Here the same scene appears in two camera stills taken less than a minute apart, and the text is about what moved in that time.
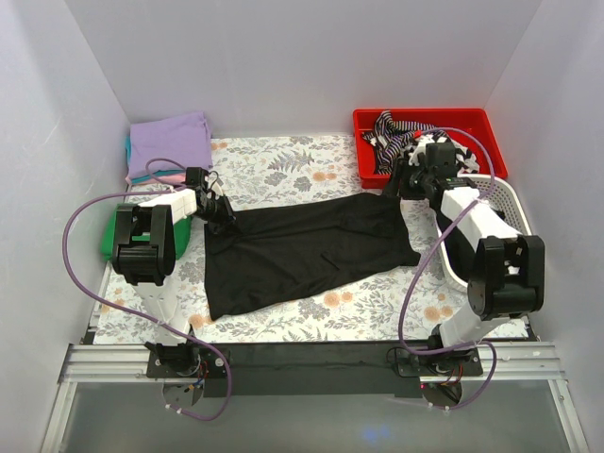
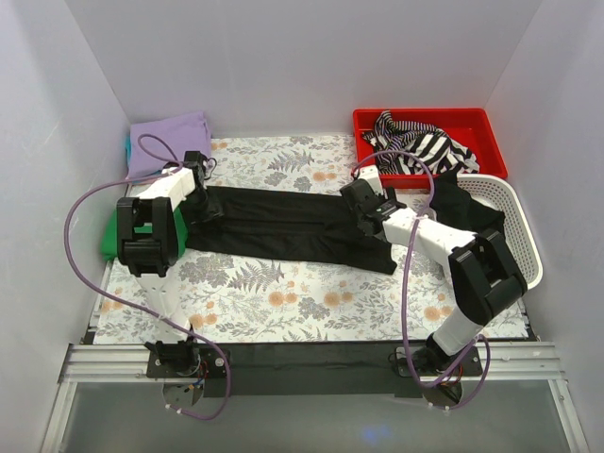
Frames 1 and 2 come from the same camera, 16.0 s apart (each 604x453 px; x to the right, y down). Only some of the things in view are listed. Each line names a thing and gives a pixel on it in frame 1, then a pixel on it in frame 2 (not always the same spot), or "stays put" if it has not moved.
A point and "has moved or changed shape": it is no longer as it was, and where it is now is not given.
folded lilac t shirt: x=186 y=139 stays put
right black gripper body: x=402 y=176 → x=360 y=199
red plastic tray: x=468 y=125 stays put
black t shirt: x=269 y=255 has moved or changed shape
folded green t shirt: x=181 y=236 stays put
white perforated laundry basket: x=502 y=199 stays put
